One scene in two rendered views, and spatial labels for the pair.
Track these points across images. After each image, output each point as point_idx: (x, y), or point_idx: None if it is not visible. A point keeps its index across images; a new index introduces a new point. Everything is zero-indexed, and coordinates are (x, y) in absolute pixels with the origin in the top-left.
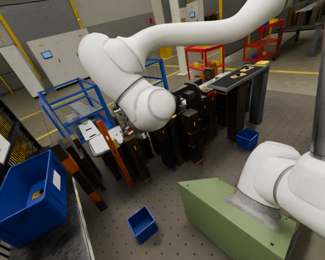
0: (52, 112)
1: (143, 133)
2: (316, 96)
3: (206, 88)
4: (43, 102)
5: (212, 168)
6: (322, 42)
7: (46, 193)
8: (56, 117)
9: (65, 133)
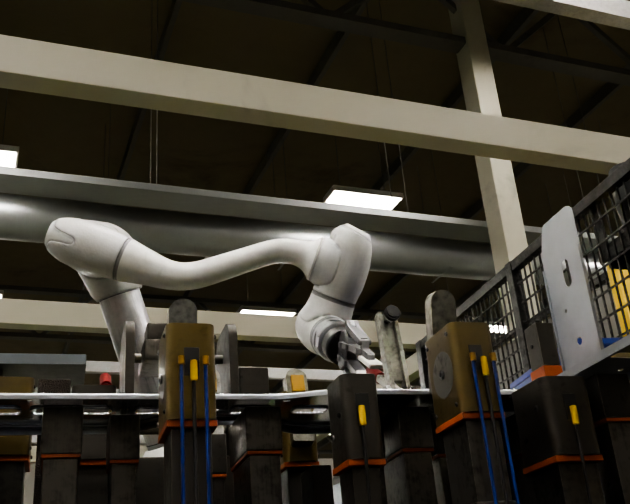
0: (578, 245)
1: (343, 372)
2: (158, 379)
3: (41, 379)
4: (546, 223)
5: None
6: (142, 329)
7: (513, 385)
8: (582, 262)
9: (574, 318)
